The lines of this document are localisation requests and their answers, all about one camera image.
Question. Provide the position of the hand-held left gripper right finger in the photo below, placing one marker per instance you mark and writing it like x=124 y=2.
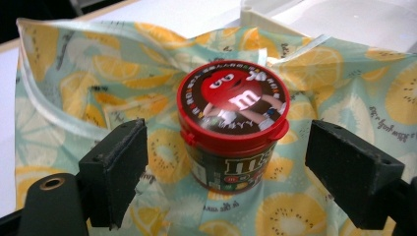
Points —
x=354 y=173

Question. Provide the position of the red can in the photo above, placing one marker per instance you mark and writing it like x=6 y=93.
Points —
x=233 y=124

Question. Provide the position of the white plastic tray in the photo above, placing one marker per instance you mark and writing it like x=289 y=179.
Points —
x=344 y=19

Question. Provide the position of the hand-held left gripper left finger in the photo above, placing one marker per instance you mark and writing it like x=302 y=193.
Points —
x=114 y=170

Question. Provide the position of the lemon print cloth bag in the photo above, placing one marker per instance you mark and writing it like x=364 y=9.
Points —
x=82 y=88

